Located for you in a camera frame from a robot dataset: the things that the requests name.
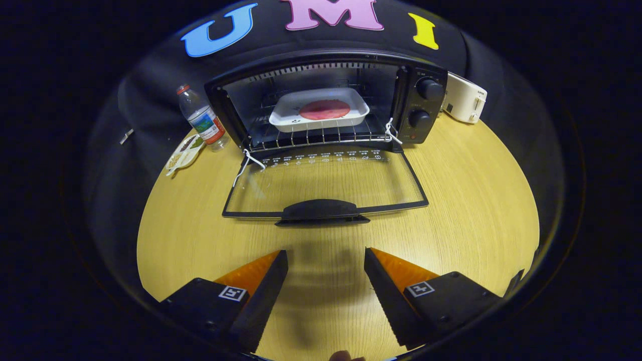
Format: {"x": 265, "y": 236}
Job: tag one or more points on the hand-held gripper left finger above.
{"x": 261, "y": 301}

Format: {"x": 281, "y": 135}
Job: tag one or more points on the silver cloth clip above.
{"x": 126, "y": 136}

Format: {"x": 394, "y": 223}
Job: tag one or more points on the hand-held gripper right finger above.
{"x": 388, "y": 298}

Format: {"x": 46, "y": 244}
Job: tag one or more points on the clear plastic water bottle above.
{"x": 203, "y": 120}

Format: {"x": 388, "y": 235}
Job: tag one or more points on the dark angled frame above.
{"x": 514, "y": 283}

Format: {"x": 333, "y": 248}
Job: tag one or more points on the white snack packet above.
{"x": 184, "y": 154}

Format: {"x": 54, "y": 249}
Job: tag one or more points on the black toaster oven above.
{"x": 426, "y": 108}

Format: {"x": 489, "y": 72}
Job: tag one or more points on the white rectangular food tray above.
{"x": 286, "y": 118}

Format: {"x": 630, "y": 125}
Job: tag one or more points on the white bread toaster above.
{"x": 464, "y": 98}

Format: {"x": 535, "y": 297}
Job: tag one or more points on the round pink meat slice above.
{"x": 325, "y": 109}

